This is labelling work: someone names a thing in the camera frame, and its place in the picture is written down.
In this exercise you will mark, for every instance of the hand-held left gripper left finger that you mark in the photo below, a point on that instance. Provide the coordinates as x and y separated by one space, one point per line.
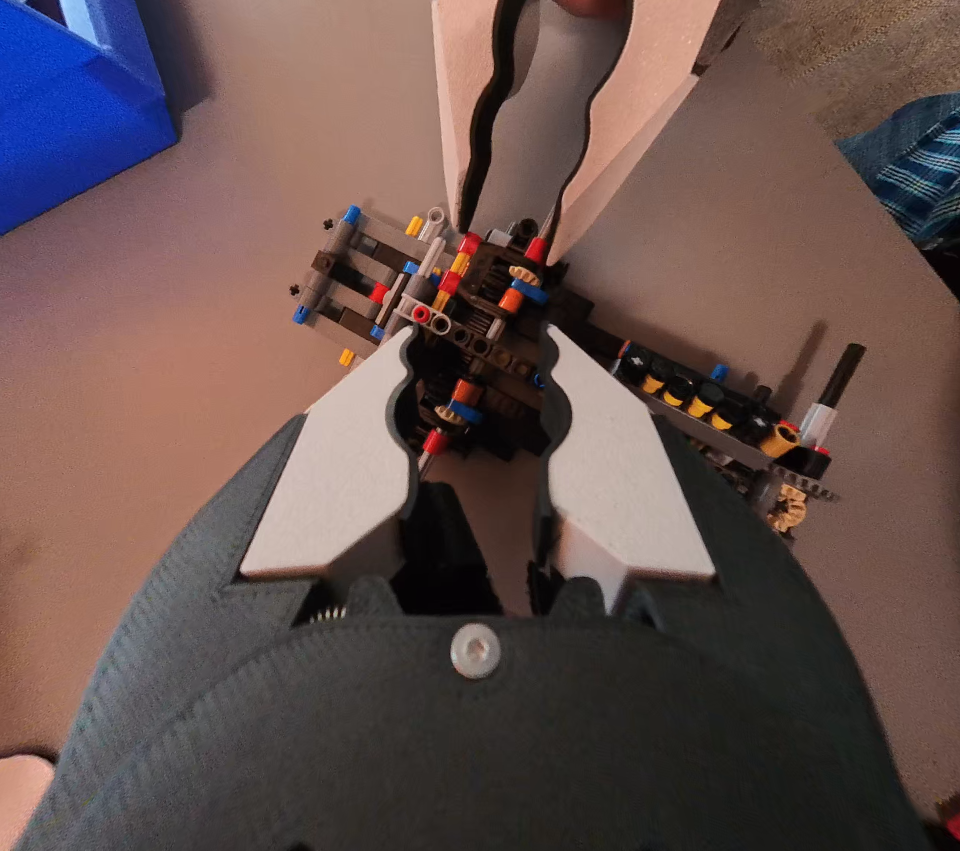
330 483

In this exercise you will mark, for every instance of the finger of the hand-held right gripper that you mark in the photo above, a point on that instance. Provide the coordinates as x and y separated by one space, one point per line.
472 3
675 3

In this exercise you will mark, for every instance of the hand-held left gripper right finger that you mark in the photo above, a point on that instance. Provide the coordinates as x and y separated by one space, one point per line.
622 491

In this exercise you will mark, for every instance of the multicoloured lego technic model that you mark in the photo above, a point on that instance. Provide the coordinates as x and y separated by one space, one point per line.
480 296

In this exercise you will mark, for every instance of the blue plaid shirt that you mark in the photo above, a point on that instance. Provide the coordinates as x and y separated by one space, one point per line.
915 168

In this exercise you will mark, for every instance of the large blue plastic bin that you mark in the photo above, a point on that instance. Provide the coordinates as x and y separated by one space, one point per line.
75 116

